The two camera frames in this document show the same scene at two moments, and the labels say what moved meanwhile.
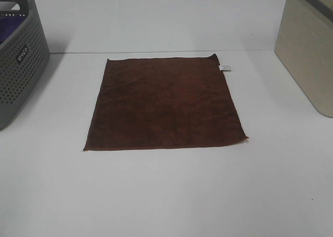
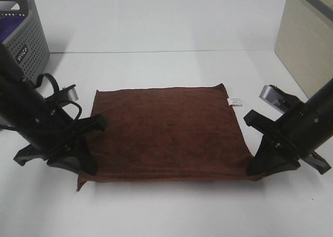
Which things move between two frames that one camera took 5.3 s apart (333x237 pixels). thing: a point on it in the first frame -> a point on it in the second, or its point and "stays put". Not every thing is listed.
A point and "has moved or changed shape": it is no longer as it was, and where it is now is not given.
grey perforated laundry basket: x=24 y=54 stays put
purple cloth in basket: x=8 y=25 stays put
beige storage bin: x=304 y=41 stays put
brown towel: x=162 y=102 has moved or changed shape
